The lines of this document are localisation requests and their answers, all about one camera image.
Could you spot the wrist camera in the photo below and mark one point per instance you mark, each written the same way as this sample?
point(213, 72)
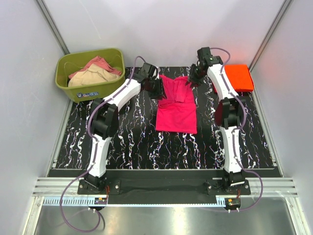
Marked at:
point(206, 59)
point(147, 71)

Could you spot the beige t shirt in bin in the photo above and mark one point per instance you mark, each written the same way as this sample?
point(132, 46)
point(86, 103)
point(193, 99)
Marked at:
point(93, 75)

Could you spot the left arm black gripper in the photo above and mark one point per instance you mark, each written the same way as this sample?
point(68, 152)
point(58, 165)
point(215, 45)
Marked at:
point(159, 94)

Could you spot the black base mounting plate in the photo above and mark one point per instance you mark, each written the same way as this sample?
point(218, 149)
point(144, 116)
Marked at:
point(163, 187)

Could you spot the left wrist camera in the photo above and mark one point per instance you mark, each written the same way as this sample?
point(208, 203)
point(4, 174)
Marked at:
point(147, 71)

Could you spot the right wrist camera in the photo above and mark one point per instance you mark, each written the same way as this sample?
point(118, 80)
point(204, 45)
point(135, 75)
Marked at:
point(206, 59)

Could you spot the folded orange t shirt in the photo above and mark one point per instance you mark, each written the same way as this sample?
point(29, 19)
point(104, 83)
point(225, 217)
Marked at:
point(234, 77)

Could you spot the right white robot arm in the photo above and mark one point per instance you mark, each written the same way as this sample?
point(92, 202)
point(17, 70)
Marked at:
point(230, 117)

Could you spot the aluminium rail frame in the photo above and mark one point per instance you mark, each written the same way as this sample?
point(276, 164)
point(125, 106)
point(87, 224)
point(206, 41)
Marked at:
point(273, 207)

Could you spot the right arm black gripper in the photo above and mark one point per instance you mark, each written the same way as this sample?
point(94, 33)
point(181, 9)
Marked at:
point(194, 82)

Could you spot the olive green plastic bin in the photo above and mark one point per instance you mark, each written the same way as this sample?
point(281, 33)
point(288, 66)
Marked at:
point(71, 63)

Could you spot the dusty pink t shirt in bin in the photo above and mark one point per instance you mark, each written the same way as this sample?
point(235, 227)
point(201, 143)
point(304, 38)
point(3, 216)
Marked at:
point(100, 62)

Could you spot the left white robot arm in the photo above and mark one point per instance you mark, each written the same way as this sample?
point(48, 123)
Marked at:
point(103, 122)

